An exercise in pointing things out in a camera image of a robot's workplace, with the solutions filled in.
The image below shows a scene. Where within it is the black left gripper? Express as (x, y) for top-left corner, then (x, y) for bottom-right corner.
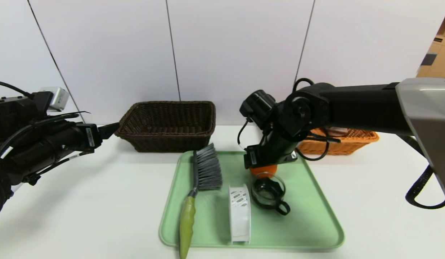
(51, 122), (120, 154)

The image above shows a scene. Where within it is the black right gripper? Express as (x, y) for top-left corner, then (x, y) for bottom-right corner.
(243, 131), (298, 169)

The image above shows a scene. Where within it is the orange fruit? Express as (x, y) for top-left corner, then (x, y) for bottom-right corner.
(250, 164), (278, 177)

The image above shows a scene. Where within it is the grey brush with green handle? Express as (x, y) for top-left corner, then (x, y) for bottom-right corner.
(179, 143), (223, 259)

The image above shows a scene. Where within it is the glass cup with black holder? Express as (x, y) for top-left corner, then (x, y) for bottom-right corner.
(251, 172), (291, 216)

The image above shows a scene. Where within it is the dark brown wicker basket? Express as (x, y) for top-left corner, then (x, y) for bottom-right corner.
(114, 101), (216, 153)

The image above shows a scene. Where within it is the orange wicker basket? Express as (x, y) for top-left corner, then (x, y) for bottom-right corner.
(296, 128), (380, 156)

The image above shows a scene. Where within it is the white round plastic container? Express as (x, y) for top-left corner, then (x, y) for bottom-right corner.
(229, 184), (251, 244)

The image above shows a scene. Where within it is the light green plastic tray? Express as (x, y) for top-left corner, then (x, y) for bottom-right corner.
(159, 150), (345, 249)

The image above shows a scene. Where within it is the wooden cabinet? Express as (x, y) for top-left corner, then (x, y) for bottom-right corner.
(417, 0), (445, 78)

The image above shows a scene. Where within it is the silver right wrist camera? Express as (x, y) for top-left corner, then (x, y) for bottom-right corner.
(279, 151), (298, 164)

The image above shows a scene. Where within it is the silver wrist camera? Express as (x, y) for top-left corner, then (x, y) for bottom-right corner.
(279, 151), (298, 164)
(40, 87), (69, 111)

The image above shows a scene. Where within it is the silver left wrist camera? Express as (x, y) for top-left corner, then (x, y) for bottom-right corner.
(40, 87), (69, 111)

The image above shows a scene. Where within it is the black left camera cable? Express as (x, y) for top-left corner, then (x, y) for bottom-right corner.
(0, 80), (33, 98)

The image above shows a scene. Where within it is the black coiled cable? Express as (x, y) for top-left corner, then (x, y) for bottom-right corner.
(405, 165), (445, 210)

